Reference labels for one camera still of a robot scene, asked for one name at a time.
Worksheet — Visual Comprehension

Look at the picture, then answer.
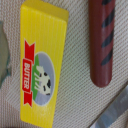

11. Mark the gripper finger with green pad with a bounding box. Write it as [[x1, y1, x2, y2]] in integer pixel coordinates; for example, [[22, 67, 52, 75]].
[[0, 21, 12, 88]]

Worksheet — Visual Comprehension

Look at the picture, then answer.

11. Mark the brown toy sausage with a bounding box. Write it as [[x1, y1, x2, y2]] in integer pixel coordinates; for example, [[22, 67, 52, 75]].
[[88, 0, 115, 88]]

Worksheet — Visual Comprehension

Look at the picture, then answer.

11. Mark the beige woven placemat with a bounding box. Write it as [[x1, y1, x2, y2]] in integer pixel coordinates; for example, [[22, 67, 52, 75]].
[[0, 0, 128, 128]]

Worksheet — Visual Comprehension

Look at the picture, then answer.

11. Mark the yellow toy butter block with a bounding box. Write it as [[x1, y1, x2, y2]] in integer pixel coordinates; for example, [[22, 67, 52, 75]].
[[20, 0, 69, 128]]

